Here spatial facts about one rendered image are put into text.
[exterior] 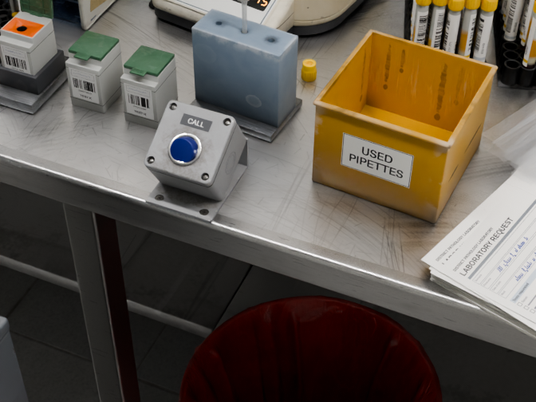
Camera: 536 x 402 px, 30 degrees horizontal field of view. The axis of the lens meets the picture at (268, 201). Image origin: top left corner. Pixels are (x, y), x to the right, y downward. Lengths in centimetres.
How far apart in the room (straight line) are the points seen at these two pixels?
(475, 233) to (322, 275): 15
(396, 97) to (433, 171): 16
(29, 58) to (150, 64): 13
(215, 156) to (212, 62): 14
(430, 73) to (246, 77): 18
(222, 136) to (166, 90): 14
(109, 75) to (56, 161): 11
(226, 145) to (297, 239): 11
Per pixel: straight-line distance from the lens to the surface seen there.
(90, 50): 105
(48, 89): 110
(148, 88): 102
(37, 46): 108
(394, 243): 93
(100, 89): 106
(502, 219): 95
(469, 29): 109
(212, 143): 92
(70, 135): 106
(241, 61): 101
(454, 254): 91
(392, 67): 103
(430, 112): 104
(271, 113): 102
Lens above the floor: 155
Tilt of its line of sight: 44 degrees down
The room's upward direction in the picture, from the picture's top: 1 degrees clockwise
